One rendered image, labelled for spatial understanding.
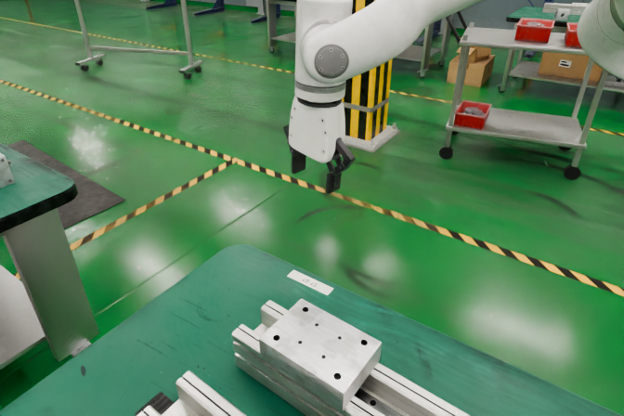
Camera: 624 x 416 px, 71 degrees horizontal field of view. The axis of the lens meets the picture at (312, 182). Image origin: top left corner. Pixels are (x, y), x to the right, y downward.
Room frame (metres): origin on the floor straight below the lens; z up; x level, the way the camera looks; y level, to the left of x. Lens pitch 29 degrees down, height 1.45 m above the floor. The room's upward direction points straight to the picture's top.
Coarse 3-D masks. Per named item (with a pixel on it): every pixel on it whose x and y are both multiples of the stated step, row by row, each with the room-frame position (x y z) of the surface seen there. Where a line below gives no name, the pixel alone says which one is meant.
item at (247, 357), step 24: (264, 312) 0.58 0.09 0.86; (240, 336) 0.52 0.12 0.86; (240, 360) 0.51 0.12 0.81; (264, 360) 0.48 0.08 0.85; (264, 384) 0.48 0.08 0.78; (288, 384) 0.45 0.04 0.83; (384, 384) 0.43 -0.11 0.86; (408, 384) 0.42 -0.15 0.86; (312, 408) 0.42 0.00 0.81; (336, 408) 0.39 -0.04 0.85; (360, 408) 0.39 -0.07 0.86; (384, 408) 0.41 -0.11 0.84; (408, 408) 0.40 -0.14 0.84; (432, 408) 0.39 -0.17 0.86; (456, 408) 0.39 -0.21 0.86
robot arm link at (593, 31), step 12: (600, 0) 0.68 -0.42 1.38; (588, 12) 0.70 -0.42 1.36; (600, 12) 0.66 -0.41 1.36; (588, 24) 0.69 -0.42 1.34; (600, 24) 0.66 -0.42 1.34; (612, 24) 0.64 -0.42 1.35; (588, 36) 0.70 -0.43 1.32; (600, 36) 0.67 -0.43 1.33; (612, 36) 0.65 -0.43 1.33; (588, 48) 0.71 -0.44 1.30; (600, 48) 0.68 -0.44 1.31; (612, 48) 0.66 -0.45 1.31; (600, 60) 0.69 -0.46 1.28; (612, 60) 0.67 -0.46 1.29; (612, 72) 0.68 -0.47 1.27
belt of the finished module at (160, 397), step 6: (156, 396) 0.46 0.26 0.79; (162, 396) 0.46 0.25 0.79; (150, 402) 0.45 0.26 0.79; (156, 402) 0.45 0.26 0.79; (162, 402) 0.45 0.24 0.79; (168, 402) 0.45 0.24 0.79; (144, 408) 0.44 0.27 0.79; (156, 408) 0.44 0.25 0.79; (162, 408) 0.44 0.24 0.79; (168, 408) 0.44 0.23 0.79
